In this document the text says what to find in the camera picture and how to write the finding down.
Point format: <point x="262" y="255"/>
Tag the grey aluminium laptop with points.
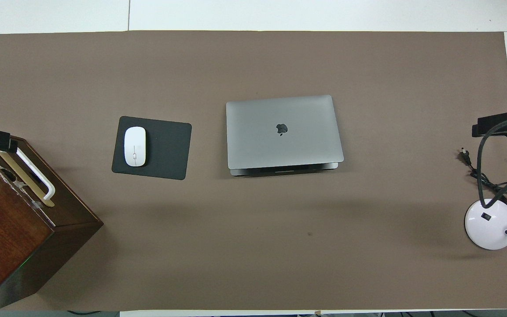
<point x="258" y="132"/>

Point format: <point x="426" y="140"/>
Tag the dark brown wooden box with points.
<point x="7" y="220"/>

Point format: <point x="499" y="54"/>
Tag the white desk lamp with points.
<point x="489" y="229"/>

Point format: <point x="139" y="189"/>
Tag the white computer mouse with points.
<point x="134" y="145"/>

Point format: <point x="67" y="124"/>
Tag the black mouse pad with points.
<point x="170" y="149"/>

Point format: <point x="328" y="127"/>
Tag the brown paper table mat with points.
<point x="280" y="242"/>

